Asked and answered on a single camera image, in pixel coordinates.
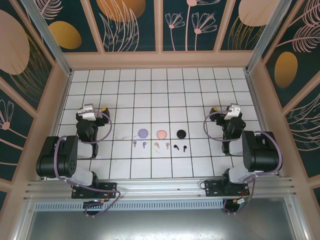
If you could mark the aluminium table side rail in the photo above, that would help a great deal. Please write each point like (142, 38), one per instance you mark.
(63, 100)
(256, 100)

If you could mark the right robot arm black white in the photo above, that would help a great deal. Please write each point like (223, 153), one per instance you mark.
(262, 155)

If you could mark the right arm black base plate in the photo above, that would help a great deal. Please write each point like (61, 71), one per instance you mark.
(212, 190)

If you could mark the grey metal sheet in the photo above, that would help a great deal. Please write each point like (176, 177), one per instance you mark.
(160, 227)

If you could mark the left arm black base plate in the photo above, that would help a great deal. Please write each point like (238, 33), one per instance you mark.
(107, 190)

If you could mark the black earbud charging case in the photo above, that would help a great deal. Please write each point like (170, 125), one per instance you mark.
(181, 134)

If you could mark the purple earbud charging case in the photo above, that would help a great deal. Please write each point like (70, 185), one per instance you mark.
(143, 133)

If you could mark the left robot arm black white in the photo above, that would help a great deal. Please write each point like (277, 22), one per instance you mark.
(57, 160)

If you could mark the aluminium corner post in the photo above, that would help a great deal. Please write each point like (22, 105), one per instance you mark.
(50, 42)
(265, 32)

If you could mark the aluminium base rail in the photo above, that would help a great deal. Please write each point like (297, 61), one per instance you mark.
(160, 187)

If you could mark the pink earbud charging case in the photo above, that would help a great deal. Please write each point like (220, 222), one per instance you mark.
(161, 134)

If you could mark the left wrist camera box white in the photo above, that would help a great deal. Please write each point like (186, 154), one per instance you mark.
(86, 112)

